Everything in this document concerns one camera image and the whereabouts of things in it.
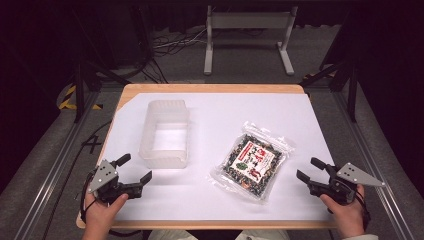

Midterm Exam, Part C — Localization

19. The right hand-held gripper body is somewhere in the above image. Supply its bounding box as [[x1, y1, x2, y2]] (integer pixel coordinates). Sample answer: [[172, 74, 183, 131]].
[[308, 162, 385, 205]]

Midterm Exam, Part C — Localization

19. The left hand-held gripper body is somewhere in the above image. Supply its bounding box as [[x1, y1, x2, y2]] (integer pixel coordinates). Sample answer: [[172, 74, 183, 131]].
[[88, 159, 145, 205]]

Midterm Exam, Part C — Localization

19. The person's left hand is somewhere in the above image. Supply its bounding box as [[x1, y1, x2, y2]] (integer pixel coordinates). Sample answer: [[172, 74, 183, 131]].
[[83, 193, 130, 236]]

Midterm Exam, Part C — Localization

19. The person's right hand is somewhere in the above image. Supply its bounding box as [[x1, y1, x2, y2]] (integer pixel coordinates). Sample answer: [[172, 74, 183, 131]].
[[319, 184, 366, 239]]

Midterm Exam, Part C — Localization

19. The clear snack packet red label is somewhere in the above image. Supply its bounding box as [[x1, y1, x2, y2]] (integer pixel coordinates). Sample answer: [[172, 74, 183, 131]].
[[209, 120, 296, 205]]

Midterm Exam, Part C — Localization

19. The translucent plastic container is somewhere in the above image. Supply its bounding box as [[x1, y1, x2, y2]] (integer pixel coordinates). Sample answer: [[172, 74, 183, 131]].
[[138, 99, 191, 170]]

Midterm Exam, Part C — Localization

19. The black tripod stand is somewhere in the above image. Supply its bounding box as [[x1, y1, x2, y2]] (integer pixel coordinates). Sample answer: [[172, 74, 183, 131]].
[[299, 56, 360, 123], [71, 6, 133, 124]]

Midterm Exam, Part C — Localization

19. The yellow black hazard tape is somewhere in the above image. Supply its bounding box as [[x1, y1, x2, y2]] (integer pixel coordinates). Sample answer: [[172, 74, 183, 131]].
[[58, 84, 104, 111]]

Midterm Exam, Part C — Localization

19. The white paper sheet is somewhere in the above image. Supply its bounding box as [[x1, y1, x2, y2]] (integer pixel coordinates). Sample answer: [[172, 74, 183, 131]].
[[108, 92, 335, 222]]

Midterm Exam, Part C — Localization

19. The white metal stand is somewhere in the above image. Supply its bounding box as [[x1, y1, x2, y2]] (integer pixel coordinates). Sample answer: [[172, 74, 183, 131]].
[[203, 4, 299, 77]]

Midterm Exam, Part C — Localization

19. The aluminium rail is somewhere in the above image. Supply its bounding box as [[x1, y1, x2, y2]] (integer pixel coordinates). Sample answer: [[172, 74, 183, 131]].
[[333, 89, 416, 240], [13, 89, 101, 240]]

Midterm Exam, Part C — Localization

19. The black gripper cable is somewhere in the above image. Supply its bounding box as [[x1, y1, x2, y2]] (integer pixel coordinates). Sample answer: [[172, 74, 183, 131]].
[[79, 169, 98, 225], [353, 190, 372, 232]]

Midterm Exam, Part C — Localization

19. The bundle of floor cables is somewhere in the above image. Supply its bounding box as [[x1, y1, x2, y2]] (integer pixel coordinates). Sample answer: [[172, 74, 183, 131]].
[[151, 27, 208, 58]]

